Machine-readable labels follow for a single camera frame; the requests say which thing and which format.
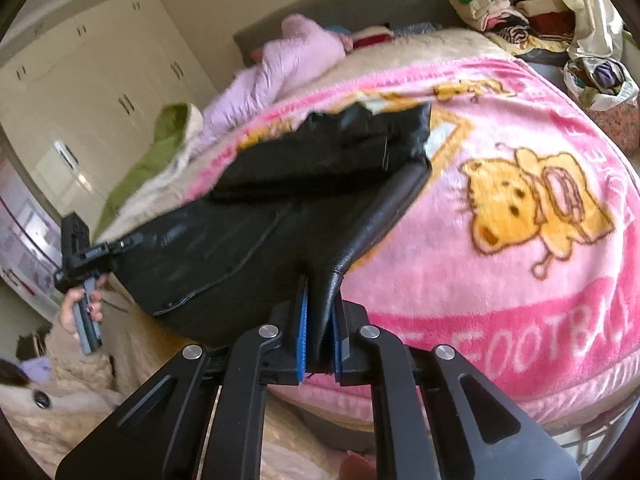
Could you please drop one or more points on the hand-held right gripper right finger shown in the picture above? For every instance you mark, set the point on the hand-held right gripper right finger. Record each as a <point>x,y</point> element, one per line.
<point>338,355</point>

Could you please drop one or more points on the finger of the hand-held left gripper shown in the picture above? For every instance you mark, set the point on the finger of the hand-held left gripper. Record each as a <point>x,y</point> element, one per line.
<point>301,345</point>
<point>122,249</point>

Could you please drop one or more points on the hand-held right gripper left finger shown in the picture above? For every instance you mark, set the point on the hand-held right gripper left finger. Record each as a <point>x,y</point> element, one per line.
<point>301,345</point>

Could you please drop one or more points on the black leather jacket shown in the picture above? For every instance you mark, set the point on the black leather jacket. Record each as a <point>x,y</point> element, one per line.
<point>240,260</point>

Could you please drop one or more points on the plastic bag of clothes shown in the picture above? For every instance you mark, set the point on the plastic bag of clothes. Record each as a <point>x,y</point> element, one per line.
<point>600,85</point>

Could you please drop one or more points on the pile of folded clothes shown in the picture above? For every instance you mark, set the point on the pile of folded clothes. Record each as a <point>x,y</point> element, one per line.
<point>495,10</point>

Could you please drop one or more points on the person's left hand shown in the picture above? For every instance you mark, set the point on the person's left hand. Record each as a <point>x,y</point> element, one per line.
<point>67,316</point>

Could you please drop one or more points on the green and white blanket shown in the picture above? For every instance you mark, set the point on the green and white blanket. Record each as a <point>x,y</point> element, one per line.
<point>145,170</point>

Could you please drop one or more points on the purple cloth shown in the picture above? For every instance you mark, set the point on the purple cloth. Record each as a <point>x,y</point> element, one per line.
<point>36,369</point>

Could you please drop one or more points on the white wardrobe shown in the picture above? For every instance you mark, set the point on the white wardrobe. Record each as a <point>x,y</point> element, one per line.
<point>100,85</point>

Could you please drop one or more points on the pink printed blanket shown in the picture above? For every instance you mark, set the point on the pink printed blanket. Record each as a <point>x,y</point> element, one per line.
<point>500,310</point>

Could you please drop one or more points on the lilac quilt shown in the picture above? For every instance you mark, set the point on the lilac quilt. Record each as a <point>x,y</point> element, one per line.
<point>280,70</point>

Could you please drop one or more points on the dark red cloth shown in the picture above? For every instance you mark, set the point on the dark red cloth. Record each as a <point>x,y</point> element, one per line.
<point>372,39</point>

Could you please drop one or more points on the blue patterned cloth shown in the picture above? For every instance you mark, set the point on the blue patterned cloth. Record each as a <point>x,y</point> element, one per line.
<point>417,30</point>

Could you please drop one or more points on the white cloth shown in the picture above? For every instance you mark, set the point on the white cloth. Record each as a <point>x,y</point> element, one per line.
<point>590,0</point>

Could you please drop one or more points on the wall poster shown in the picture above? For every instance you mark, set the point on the wall poster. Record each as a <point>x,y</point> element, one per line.
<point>25,240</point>

